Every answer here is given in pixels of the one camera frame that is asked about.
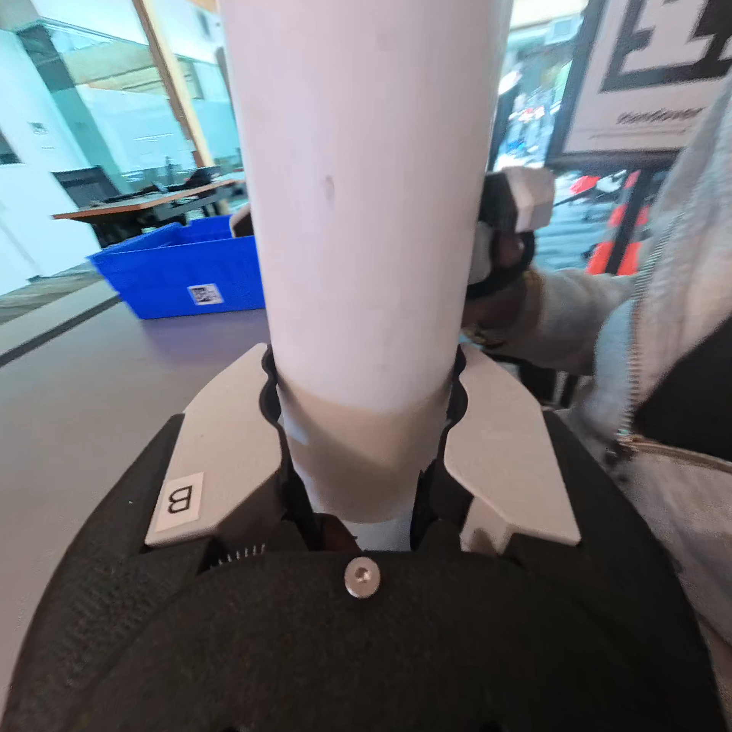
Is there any person's right forearm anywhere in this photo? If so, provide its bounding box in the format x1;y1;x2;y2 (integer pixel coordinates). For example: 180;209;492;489
503;266;641;375

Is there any blue storage bin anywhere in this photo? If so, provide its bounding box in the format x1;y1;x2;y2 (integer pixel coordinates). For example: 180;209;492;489
87;214;265;320

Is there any framed marker sign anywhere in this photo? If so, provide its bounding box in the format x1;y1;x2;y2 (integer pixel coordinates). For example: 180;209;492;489
557;0;732;158

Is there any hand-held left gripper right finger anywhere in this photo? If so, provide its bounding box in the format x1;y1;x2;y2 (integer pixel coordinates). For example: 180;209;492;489
412;342;582;557

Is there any black office chair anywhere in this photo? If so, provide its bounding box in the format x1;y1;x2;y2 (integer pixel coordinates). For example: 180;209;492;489
54;166;124;201

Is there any wooden table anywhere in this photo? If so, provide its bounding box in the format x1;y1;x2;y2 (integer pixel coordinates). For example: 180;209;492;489
51;177;248;230

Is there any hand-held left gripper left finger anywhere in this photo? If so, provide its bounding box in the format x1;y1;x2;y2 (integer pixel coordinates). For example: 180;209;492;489
144;342;314;551

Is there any person's right hand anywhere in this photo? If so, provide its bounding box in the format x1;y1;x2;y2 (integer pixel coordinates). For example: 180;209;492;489
460;231;544;350

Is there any white plastic pipe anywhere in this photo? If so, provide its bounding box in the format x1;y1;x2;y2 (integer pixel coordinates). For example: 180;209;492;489
217;0;515;524

